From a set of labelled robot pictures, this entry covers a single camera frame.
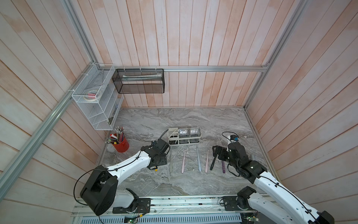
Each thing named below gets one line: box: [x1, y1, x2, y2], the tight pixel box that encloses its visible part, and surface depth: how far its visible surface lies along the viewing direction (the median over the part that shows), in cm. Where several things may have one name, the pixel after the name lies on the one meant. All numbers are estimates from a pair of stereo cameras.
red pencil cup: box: [111, 135, 130, 153], surface depth 96 cm
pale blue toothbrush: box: [196, 146, 202, 172], surface depth 90 cm
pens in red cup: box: [104, 126, 125, 145], surface depth 88 cm
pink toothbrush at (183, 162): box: [181, 149, 186, 174], surface depth 90 cm
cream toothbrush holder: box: [167, 126, 202, 147], surface depth 97 cm
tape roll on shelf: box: [83, 89, 98, 102], surface depth 74 cm
